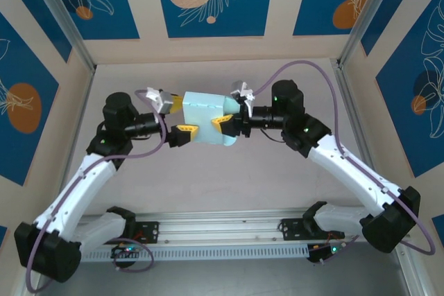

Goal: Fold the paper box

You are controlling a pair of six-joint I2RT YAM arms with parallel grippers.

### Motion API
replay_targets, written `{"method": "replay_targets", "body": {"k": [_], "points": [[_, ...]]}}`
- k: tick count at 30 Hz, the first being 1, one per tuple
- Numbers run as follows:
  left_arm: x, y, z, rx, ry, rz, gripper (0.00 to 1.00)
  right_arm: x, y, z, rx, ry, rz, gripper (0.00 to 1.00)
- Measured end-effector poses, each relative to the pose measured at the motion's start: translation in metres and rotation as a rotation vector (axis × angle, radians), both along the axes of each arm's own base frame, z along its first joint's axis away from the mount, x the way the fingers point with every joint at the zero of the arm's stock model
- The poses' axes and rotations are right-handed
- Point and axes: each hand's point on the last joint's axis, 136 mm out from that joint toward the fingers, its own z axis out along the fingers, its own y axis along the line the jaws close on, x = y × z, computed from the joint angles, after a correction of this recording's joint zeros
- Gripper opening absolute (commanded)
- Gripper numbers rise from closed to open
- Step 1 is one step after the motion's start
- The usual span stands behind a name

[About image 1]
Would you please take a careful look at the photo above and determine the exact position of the aluminium table side rail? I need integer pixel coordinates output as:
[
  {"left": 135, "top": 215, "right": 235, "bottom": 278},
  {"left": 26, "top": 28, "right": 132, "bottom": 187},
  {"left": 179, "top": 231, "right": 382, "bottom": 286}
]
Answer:
[{"left": 51, "top": 67, "right": 96, "bottom": 220}]

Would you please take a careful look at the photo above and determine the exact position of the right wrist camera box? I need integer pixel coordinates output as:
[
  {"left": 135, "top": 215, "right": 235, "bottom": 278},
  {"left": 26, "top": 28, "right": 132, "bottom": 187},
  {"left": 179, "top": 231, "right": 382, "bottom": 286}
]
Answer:
[{"left": 230, "top": 80, "right": 257, "bottom": 107}]

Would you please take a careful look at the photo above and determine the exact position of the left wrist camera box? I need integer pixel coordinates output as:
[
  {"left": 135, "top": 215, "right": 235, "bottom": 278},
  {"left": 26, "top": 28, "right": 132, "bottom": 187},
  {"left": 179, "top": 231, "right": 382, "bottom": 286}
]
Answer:
[{"left": 145, "top": 87, "right": 174, "bottom": 115}]

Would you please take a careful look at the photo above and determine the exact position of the slotted grey cable duct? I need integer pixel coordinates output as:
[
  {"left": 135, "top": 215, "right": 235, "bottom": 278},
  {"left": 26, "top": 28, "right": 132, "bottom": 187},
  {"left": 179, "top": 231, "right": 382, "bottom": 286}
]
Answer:
[{"left": 79, "top": 244, "right": 309, "bottom": 262}]

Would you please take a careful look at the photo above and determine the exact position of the light blue paper box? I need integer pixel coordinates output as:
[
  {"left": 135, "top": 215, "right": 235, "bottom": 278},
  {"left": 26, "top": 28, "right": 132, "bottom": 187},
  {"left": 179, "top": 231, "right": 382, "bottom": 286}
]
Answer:
[{"left": 182, "top": 91, "right": 241, "bottom": 147}]

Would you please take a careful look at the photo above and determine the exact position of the aluminium mounting rail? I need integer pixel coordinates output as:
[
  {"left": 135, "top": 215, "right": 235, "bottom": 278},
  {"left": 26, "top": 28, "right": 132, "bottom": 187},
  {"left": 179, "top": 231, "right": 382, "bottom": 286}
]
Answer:
[{"left": 74, "top": 208, "right": 412, "bottom": 249}]

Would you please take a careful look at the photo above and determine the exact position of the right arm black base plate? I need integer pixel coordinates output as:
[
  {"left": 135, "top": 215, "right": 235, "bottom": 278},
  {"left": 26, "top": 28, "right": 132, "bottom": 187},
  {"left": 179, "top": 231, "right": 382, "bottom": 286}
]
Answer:
[{"left": 280, "top": 218, "right": 346, "bottom": 241}]

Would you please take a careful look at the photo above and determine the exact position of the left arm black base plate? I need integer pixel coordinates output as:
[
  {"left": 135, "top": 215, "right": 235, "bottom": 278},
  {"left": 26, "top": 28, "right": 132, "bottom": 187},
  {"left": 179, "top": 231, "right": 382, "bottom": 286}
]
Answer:
[{"left": 114, "top": 221, "right": 160, "bottom": 244}]

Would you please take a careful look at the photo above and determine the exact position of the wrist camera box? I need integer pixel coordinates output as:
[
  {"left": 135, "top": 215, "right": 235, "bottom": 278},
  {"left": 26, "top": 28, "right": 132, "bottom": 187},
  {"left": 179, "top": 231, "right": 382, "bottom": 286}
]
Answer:
[
  {"left": 230, "top": 80, "right": 257, "bottom": 107},
  {"left": 145, "top": 87, "right": 174, "bottom": 115}
]

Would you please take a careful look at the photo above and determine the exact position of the aluminium frame post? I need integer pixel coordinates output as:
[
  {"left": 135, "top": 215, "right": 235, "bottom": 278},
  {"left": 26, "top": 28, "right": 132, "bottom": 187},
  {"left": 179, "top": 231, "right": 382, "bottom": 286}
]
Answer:
[
  {"left": 339, "top": 0, "right": 403, "bottom": 67},
  {"left": 26, "top": 0, "right": 97, "bottom": 71}
]

